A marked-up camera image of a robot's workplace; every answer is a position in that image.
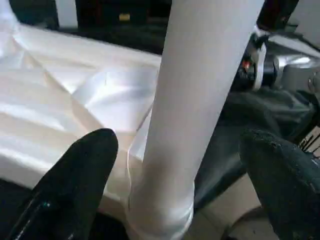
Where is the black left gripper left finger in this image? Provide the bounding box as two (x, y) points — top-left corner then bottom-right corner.
(6, 127), (120, 240)

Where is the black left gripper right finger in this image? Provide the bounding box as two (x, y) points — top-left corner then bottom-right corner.
(238, 128), (320, 240)

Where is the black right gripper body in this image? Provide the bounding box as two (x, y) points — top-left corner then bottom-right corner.
(234, 34), (259, 89)

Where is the white plastic table top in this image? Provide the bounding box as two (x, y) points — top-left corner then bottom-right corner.
(0, 21), (198, 240)

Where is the black mat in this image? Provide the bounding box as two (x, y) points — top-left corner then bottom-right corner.
(0, 22), (316, 240)

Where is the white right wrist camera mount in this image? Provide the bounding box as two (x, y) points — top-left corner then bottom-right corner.
(251, 24), (270, 90)

